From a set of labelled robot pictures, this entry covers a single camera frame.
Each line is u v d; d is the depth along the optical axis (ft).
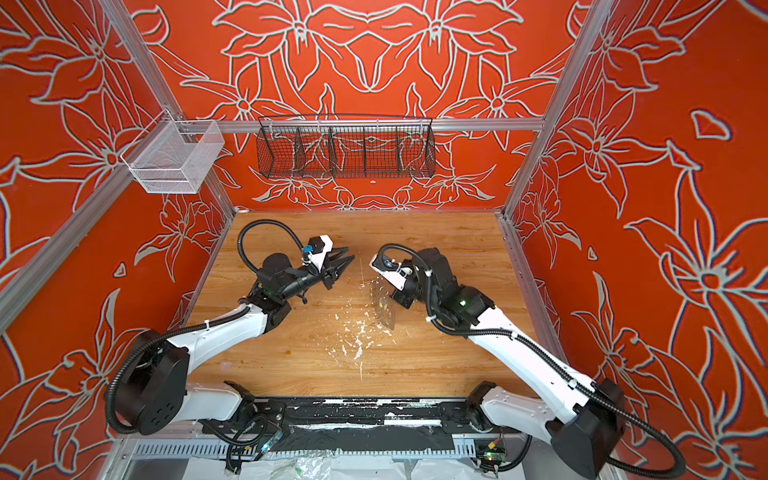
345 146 3.23
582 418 1.23
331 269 2.28
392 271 1.94
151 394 1.35
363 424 2.39
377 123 3.03
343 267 2.49
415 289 1.98
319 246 2.08
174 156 3.01
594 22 2.33
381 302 2.39
